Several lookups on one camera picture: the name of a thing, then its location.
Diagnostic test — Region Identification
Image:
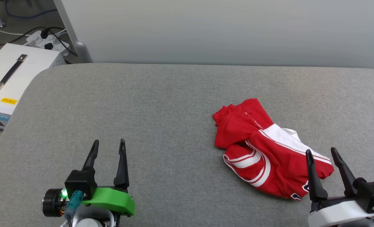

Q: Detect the white power strip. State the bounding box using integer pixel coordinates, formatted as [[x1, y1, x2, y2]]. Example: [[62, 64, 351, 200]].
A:
[[26, 30, 70, 52]]

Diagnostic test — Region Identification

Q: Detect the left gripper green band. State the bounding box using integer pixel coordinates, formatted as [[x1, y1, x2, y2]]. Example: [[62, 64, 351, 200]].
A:
[[42, 139, 136, 218]]

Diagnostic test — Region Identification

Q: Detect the light grey partition panel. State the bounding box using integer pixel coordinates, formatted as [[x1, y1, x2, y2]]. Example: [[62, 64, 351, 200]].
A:
[[61, 0, 374, 70]]

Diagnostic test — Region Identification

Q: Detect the white equipment box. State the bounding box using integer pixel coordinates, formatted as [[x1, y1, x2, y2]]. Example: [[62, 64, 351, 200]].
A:
[[0, 43, 68, 130]]

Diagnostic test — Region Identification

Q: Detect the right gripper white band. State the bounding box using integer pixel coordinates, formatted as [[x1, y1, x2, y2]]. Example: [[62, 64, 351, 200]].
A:
[[306, 147, 374, 227]]

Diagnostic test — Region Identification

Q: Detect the blue cable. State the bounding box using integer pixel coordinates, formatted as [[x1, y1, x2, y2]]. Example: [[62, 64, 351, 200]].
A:
[[5, 0, 58, 19]]

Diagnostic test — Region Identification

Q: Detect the red and white garment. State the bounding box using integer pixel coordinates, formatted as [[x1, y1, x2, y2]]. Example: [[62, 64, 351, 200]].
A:
[[212, 98, 335, 201]]

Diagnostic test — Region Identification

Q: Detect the black strap handle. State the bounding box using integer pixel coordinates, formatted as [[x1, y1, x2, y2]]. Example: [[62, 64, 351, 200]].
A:
[[0, 54, 28, 93]]

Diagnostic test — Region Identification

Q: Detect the black power cable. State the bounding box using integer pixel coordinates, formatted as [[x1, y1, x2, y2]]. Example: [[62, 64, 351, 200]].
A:
[[0, 27, 64, 46]]

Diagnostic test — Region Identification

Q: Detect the white cable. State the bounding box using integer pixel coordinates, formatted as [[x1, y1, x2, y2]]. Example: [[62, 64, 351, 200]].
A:
[[0, 26, 31, 36]]

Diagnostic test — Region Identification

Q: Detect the teal left camera connector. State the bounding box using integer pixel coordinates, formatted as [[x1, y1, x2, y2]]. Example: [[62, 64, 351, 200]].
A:
[[64, 190, 84, 219]]

